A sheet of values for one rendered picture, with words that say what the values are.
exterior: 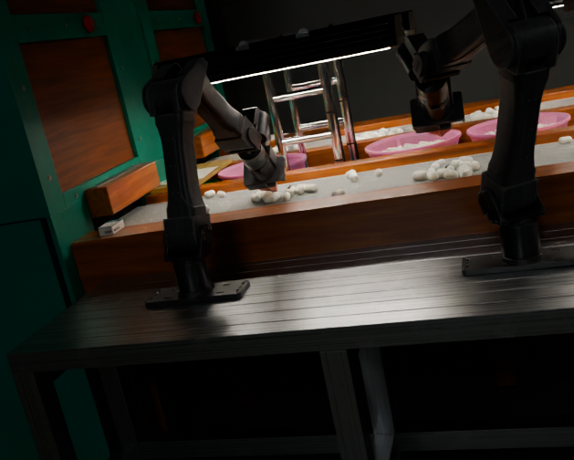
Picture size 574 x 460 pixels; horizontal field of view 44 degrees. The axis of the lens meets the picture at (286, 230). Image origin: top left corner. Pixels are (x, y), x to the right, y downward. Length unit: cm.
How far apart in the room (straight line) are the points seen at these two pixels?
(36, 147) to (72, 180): 16
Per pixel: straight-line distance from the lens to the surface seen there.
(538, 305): 110
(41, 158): 165
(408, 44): 141
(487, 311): 110
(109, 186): 176
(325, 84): 190
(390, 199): 144
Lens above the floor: 111
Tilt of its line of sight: 15 degrees down
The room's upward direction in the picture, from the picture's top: 12 degrees counter-clockwise
